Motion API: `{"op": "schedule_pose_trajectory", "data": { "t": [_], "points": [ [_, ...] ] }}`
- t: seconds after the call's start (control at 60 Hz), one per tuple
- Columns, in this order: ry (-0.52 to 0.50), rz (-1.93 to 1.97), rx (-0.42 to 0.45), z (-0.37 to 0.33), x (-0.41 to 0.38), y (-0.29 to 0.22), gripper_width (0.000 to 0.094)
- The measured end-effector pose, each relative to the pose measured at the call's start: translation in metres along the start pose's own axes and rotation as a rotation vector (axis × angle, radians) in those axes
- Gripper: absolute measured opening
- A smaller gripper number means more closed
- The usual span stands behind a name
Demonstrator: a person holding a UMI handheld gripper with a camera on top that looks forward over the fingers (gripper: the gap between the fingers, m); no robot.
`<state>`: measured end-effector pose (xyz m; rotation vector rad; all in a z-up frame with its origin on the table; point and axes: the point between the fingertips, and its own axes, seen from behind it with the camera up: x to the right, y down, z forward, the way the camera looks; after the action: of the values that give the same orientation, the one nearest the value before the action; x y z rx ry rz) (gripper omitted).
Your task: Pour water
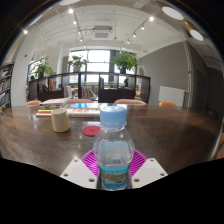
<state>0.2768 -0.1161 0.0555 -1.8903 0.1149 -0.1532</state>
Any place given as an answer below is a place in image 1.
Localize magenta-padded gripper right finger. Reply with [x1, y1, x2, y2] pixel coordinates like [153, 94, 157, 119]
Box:
[129, 149, 168, 190]

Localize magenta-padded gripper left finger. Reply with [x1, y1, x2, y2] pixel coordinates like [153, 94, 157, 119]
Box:
[59, 149, 101, 190]

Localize clear water bottle blue cap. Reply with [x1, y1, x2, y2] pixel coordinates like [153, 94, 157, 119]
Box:
[92, 104, 136, 192]

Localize flat round red coaster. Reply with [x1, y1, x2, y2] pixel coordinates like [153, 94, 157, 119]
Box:
[81, 125, 102, 137]

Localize large book blue cover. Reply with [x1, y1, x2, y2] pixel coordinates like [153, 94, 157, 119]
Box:
[66, 102, 101, 118]

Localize stack of books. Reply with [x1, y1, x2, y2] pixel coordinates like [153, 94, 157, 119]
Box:
[35, 97, 71, 118]

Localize orange chairs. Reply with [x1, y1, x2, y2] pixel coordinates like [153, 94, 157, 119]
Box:
[25, 98, 178, 108]

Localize dark open shelf unit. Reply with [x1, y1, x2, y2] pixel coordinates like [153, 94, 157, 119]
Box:
[28, 71, 152, 104]

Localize bushy potted plant by window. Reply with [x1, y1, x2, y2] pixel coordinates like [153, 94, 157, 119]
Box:
[34, 61, 54, 79]

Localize small potted plant white pot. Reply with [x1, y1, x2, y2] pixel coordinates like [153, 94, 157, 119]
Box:
[67, 54, 88, 73]

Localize large potted plant dark pot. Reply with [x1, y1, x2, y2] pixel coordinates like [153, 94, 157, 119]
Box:
[111, 51, 139, 74]

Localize ceiling air conditioner unit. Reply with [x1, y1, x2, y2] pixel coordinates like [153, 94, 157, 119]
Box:
[91, 25, 114, 40]

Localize ceiling lights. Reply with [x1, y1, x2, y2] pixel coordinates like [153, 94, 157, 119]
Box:
[22, 5, 205, 44]

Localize white wall panel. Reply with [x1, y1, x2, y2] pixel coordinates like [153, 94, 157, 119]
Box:
[158, 85, 186, 108]

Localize tall wall bookshelf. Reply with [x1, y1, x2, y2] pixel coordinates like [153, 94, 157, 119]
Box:
[0, 63, 15, 111]

